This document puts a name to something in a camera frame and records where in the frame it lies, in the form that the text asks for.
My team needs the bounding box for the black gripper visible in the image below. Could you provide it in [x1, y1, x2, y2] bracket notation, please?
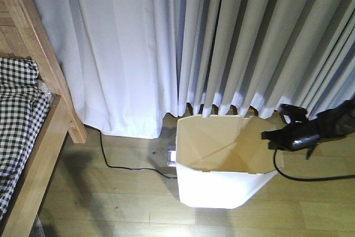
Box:
[261, 126, 300, 151]

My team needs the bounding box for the wooden bed frame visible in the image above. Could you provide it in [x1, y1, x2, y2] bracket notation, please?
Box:
[1, 0, 87, 236]

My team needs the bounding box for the white plastic trash bin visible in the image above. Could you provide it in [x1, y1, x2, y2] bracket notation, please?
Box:
[176, 115, 277, 209]

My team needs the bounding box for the white pleated curtain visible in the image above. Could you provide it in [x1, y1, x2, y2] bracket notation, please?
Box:
[177, 0, 354, 118]

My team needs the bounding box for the white floor outlet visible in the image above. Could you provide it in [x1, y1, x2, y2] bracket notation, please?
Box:
[167, 150, 176, 167]

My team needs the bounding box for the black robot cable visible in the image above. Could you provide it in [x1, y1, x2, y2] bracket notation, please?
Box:
[273, 142, 355, 181]

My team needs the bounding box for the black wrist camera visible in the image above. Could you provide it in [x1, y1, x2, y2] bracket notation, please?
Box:
[278, 104, 308, 123]

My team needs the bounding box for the black power cord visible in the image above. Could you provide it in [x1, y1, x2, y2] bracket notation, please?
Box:
[99, 130, 178, 179]

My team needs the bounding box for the white plain curtain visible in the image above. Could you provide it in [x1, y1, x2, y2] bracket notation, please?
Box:
[34, 0, 182, 139]

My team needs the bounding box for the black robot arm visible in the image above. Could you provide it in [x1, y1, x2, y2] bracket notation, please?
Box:
[261, 99, 354, 152]

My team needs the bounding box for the black white checkered bedding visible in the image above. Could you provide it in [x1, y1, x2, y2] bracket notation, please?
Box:
[1, 58, 50, 216]

